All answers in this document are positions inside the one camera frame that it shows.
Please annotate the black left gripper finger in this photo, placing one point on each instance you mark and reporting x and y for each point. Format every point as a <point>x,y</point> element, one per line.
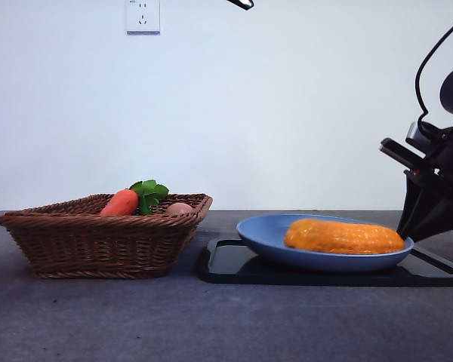
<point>244,3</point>

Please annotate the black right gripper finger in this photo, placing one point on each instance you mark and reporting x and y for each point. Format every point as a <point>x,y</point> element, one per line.
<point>426,211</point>

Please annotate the yellow corn cob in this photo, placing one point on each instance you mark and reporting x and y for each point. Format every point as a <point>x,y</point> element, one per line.
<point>343,237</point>

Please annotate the blue round plate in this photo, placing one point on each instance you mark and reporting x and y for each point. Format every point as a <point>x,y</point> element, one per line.
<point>264,237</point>

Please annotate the brown wicker basket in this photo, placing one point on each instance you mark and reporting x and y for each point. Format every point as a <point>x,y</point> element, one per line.
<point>98,245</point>

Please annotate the black glass tray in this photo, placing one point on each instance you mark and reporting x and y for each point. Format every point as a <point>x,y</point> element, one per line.
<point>226,264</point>

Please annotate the brown egg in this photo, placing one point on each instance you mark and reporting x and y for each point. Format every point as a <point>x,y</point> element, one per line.
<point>180,208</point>

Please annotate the orange carrot with green leaves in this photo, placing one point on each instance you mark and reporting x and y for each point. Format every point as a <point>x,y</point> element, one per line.
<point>121,203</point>

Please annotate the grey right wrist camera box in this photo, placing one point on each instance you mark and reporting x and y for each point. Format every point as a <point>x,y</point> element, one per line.
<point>402,152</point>

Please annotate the white wall socket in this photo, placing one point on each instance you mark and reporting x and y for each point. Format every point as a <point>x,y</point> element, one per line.
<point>143,17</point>

